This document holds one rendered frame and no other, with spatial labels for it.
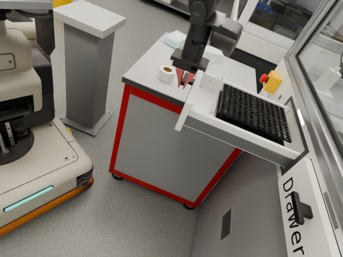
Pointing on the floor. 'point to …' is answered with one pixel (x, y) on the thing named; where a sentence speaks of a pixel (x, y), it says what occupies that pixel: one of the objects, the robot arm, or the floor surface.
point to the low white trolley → (172, 139)
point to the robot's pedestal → (87, 63)
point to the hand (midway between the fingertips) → (181, 85)
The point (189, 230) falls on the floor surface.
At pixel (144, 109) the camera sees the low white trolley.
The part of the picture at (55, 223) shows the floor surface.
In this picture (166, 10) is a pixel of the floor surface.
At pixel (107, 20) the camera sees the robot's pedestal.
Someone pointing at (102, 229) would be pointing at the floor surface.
